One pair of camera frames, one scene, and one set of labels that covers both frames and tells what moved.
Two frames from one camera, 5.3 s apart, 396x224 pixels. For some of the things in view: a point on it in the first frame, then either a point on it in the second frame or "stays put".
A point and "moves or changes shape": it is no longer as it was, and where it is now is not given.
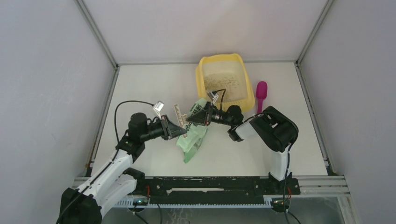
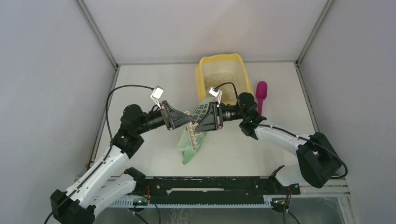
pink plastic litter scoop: [261, 94] stays put
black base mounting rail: [216, 187] stays put
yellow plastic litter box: [225, 74] stays put
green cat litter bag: [189, 144] moves or changes shape
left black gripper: [169, 129] -> [172, 118]
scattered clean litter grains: [229, 86] stays put
